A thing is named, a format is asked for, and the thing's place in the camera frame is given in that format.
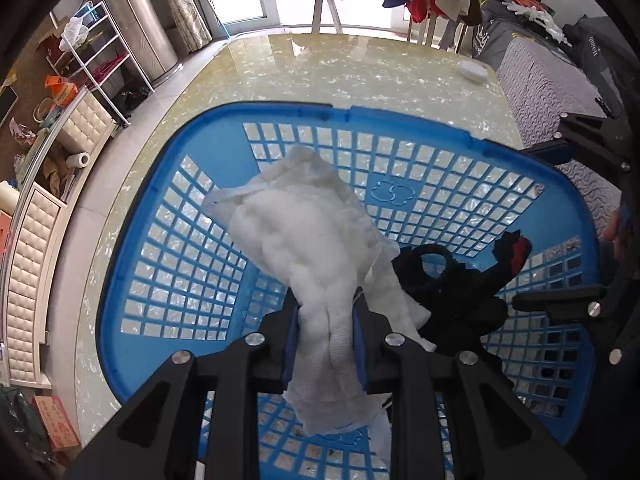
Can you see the open cardboard box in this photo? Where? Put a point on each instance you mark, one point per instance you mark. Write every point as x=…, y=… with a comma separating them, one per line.
x=50, y=45

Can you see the blue plastic basket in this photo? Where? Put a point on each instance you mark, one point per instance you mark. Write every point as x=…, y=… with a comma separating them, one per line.
x=280, y=125

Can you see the pink print cardboard box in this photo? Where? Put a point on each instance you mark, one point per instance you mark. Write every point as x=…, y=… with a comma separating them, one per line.
x=57, y=422

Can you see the black headband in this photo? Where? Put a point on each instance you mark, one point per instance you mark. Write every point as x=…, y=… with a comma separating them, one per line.
x=425, y=250

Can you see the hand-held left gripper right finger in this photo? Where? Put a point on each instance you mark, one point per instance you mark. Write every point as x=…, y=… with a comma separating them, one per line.
x=361, y=360

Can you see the pink tissue box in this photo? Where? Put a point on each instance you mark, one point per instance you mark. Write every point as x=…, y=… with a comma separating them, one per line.
x=4, y=235

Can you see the white metal shelf rack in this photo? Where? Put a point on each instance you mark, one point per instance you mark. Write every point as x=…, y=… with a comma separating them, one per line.
x=116, y=62

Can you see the white plastic bag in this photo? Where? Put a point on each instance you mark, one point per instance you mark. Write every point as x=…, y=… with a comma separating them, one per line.
x=75, y=32

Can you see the cream tufted TV cabinet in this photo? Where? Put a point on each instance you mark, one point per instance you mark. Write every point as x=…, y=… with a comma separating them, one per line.
x=30, y=270

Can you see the orange bag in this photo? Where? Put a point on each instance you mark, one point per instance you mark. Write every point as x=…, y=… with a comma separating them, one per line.
x=62, y=91

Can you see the standing air conditioner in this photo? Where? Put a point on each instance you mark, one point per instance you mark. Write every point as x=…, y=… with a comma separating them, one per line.
x=135, y=25

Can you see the white glove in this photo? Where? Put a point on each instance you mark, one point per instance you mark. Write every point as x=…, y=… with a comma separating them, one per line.
x=537, y=17

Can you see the white quilted cloth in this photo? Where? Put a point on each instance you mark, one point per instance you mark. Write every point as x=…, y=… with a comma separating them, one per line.
x=300, y=240

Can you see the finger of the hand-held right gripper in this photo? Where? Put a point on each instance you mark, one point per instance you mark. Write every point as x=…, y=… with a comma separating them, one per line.
x=550, y=152
x=560, y=300

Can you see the black bag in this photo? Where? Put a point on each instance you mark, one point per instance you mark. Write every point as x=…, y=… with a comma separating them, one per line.
x=131, y=101

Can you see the patterned curtain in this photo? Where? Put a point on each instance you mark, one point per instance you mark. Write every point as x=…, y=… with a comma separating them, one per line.
x=187, y=10

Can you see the paper towel roll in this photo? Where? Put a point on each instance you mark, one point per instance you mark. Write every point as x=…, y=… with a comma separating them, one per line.
x=77, y=160

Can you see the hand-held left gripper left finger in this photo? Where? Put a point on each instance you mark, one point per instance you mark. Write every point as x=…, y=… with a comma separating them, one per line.
x=289, y=360

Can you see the green plastic bag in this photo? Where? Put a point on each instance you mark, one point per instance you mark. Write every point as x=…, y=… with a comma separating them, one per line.
x=20, y=420

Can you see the person's right hand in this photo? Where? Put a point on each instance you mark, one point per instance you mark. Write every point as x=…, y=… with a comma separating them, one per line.
x=616, y=230

